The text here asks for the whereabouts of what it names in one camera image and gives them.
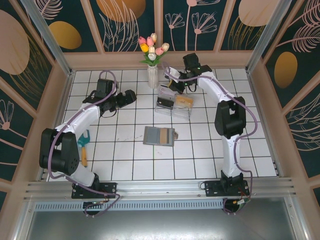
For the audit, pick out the pale card with black stripe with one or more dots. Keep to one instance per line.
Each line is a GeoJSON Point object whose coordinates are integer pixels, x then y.
{"type": "Point", "coordinates": [166, 92]}

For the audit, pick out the grey card holder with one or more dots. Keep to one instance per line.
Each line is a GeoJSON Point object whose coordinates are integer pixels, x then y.
{"type": "Point", "coordinates": [152, 136]}

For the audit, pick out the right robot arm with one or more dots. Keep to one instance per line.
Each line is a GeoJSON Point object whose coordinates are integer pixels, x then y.
{"type": "Point", "coordinates": [230, 117]}

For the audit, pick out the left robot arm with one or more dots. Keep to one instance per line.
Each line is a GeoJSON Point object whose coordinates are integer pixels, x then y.
{"type": "Point", "coordinates": [60, 152]}

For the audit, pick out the orange patterned card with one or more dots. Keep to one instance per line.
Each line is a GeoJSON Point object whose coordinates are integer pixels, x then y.
{"type": "Point", "coordinates": [184, 101]}

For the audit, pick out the clear acrylic card organizer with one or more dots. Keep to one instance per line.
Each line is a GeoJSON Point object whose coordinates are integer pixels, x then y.
{"type": "Point", "coordinates": [180, 113]}

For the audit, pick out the plain tan card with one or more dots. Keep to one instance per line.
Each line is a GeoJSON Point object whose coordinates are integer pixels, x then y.
{"type": "Point", "coordinates": [163, 136]}

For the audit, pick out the white ribbed vase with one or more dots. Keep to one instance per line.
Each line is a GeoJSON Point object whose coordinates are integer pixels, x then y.
{"type": "Point", "coordinates": [152, 77]}

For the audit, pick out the tulip bouquet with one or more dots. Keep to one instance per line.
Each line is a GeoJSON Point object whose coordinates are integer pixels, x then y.
{"type": "Point", "coordinates": [152, 50]}

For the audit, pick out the steel sheet panel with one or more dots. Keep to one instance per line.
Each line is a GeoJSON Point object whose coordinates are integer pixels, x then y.
{"type": "Point", "coordinates": [160, 225]}

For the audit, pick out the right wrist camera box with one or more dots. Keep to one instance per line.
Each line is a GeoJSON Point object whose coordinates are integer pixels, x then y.
{"type": "Point", "coordinates": [172, 74]}

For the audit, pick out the aluminium frame post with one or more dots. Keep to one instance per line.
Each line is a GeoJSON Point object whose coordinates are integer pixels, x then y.
{"type": "Point", "coordinates": [50, 42]}
{"type": "Point", "coordinates": [265, 32]}

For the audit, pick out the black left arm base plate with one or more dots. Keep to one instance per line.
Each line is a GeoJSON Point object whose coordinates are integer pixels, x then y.
{"type": "Point", "coordinates": [107, 188]}

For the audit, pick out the aluminium mounting rail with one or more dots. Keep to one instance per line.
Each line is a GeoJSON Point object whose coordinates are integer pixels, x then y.
{"type": "Point", "coordinates": [160, 187]}

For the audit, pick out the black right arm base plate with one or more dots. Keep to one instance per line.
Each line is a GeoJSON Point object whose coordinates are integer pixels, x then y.
{"type": "Point", "coordinates": [212, 187]}

